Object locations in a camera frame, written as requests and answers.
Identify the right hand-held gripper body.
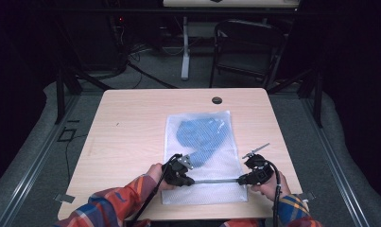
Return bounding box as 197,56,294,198
241,143,274,185

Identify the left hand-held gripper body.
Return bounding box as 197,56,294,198
162,153,194,187

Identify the white mesh laundry bag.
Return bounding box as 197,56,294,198
161,110,250,206

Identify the person's left hand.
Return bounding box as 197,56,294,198
147,163,177,191

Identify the person's right hand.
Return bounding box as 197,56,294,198
250,169,292,203

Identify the blue cloth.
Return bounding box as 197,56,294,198
176,117,231,169

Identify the black metal stand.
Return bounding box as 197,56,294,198
54,62,113,125
267,67,324,129

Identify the white desk leg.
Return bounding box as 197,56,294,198
181,16,191,81

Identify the black folding chair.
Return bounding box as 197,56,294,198
209,19,286,91

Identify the black computer tower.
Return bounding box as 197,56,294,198
64,15,127,72

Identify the left hand-held gripper black cable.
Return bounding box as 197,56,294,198
128,153,182,227

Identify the metal table bracket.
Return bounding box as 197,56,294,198
300,190,317,203
54,193,76,204

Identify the aluminium floor rail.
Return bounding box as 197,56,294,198
0,94,82,227
300,97,371,227

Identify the thick black floor cable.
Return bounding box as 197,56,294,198
126,61,180,90

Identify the thin black floor cable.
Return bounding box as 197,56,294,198
64,134,89,187

